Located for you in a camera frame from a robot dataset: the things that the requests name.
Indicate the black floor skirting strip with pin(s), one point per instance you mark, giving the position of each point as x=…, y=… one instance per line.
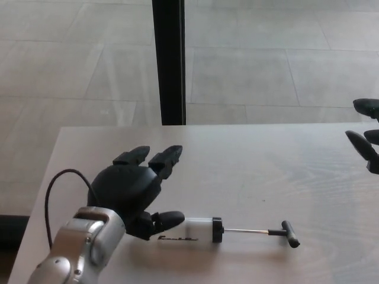
x=12, y=232

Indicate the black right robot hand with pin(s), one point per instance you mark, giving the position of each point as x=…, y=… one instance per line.
x=368, y=106

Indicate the black vertical frame post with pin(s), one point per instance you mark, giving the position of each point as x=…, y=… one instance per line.
x=170, y=59

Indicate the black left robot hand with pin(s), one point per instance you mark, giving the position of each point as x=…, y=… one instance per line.
x=127, y=189

